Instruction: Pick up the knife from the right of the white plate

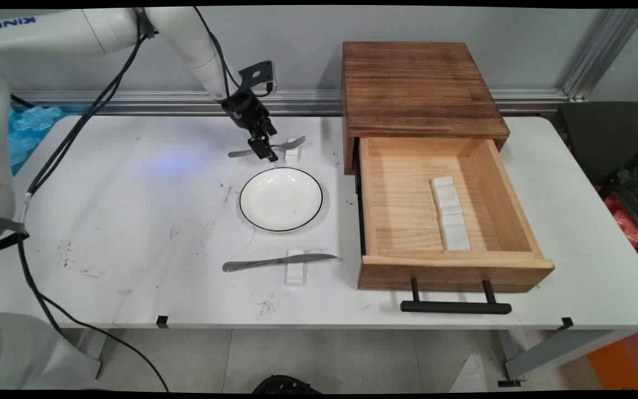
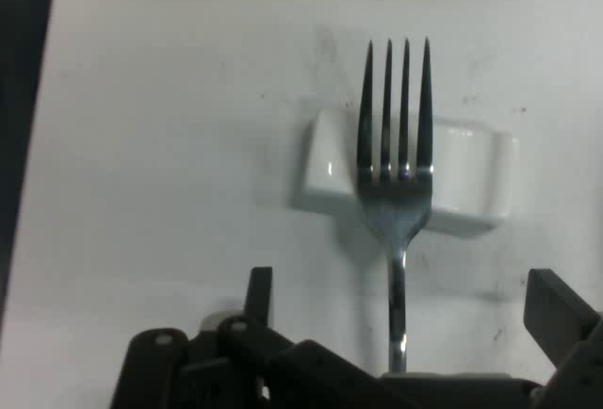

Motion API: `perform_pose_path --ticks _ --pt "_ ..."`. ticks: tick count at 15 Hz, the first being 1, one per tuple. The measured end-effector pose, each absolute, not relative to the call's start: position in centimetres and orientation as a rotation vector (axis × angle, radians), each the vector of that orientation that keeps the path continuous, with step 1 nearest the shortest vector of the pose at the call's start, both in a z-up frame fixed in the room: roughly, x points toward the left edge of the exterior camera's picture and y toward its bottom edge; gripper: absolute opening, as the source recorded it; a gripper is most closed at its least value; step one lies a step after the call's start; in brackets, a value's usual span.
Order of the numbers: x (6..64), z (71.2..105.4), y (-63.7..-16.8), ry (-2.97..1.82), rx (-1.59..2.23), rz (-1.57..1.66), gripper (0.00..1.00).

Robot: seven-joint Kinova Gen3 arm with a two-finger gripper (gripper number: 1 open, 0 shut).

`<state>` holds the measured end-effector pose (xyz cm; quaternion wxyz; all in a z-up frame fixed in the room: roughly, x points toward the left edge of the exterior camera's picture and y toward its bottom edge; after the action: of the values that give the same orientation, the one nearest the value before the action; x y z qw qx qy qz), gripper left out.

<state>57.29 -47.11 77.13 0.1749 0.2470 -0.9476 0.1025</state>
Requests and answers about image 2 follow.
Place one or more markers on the white ceramic cutlery rest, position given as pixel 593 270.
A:
pixel 471 178

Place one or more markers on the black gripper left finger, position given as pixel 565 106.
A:
pixel 207 371

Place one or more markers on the silver metal fork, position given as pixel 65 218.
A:
pixel 396 201

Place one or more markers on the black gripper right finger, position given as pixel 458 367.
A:
pixel 575 333

